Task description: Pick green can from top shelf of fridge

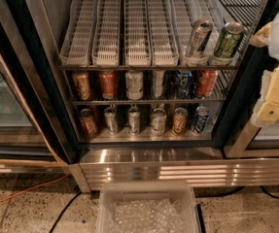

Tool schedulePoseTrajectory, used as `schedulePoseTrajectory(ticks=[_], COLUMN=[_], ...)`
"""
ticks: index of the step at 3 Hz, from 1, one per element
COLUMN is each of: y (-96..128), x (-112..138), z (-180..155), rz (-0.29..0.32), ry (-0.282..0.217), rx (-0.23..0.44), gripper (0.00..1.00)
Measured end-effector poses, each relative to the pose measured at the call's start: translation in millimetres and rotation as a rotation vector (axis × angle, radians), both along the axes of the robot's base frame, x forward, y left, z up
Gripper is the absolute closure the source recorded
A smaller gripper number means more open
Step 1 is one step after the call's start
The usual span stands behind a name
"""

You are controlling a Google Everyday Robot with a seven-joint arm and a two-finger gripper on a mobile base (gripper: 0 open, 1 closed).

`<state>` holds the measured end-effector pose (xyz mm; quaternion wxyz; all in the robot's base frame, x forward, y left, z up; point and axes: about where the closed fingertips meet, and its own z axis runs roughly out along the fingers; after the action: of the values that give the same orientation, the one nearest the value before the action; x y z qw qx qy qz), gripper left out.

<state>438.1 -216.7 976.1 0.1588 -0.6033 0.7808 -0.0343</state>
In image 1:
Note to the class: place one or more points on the green soda can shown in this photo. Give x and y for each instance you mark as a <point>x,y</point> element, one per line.
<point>229,40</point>

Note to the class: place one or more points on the tan can shelf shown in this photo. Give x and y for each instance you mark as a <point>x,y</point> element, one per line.
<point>179,121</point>
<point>81,83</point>

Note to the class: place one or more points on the clear plastic bin with ice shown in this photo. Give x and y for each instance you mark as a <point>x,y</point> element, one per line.
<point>147,207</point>

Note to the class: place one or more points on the blue can bottom shelf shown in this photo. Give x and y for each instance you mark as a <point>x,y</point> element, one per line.
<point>199,120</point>

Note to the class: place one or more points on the silver can middle shelf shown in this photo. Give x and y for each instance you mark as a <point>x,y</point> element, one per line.
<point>158,77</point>

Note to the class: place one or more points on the white can bottom shelf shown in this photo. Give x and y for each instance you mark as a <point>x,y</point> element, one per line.
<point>158,121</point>

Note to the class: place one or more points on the red can middle shelf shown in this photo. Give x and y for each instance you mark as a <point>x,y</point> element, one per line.
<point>205,83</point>

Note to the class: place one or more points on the silver can on top shelf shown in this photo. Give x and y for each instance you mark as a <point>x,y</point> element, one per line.
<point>200,35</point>

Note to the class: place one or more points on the silver can shelf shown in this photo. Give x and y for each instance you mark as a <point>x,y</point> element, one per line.
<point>111,120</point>
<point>158,77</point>
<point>134,121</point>

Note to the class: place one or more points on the stainless steel fridge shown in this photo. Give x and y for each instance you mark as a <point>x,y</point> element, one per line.
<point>31,36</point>

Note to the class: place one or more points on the blue can shelf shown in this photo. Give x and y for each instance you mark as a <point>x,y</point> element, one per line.
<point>199,120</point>
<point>182,83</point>

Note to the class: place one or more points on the orange can middle shelf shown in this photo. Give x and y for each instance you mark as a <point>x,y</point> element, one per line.
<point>108,84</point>

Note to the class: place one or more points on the tan can middle shelf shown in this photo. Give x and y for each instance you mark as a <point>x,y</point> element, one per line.
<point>81,83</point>

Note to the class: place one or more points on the tan can bottom shelf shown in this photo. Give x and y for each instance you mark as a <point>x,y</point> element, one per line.
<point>179,121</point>

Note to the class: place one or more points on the silver can bottom shelf left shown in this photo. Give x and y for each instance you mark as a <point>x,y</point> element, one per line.
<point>111,120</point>

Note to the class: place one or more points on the blue can middle shelf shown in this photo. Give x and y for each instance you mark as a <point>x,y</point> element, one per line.
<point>182,83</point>

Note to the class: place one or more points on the white can middle shelf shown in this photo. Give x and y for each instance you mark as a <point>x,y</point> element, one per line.
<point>134,85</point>

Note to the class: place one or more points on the orange can shelf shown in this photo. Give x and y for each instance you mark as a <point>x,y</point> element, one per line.
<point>108,84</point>
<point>88,122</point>

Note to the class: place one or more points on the orange can bottom shelf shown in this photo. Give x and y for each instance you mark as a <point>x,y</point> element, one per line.
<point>88,122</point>

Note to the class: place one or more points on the left glass fridge door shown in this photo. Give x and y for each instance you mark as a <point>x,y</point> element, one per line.
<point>23,141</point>

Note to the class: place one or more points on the white can shelf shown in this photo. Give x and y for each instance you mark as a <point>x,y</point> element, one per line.
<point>134,85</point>
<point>158,121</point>

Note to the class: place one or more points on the silver can bottom shelf centre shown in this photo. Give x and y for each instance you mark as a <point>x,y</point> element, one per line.
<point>134,121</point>

